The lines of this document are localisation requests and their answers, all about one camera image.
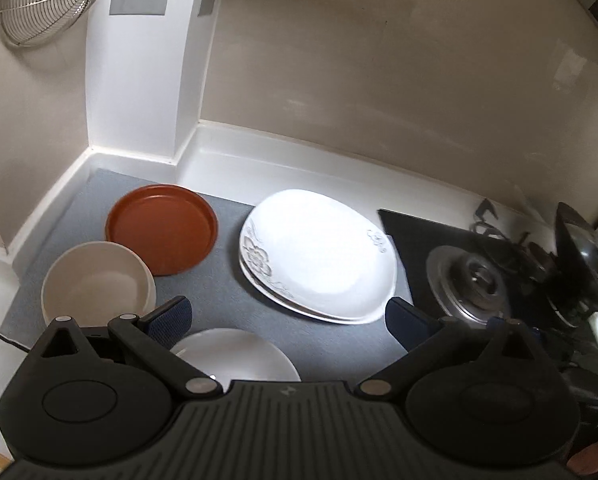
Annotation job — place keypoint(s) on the black glass gas stove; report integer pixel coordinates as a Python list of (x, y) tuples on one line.
[(411, 240)]

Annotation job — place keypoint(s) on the person's right forearm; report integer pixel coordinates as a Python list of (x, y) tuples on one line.
[(596, 465)]

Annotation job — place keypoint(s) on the black iron pan support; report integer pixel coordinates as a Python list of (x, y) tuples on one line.
[(484, 210)]

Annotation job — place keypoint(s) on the grey mat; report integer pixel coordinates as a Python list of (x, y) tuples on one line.
[(219, 290)]

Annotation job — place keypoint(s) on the plain white round plate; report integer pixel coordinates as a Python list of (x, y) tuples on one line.
[(239, 355)]

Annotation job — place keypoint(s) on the reddish brown round plate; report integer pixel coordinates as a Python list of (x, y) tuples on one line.
[(164, 230)]

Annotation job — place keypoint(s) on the white floral plate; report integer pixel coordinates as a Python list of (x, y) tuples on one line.
[(340, 319), (319, 255)]

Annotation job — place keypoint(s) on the beige bowl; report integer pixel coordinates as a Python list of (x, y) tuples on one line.
[(94, 285)]

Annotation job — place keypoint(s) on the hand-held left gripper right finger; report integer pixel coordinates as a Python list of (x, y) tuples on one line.
[(404, 321)]

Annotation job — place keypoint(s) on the silver stove burner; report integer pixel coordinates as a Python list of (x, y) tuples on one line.
[(466, 280)]

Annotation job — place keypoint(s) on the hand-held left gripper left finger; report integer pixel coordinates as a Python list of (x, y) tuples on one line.
[(171, 321)]

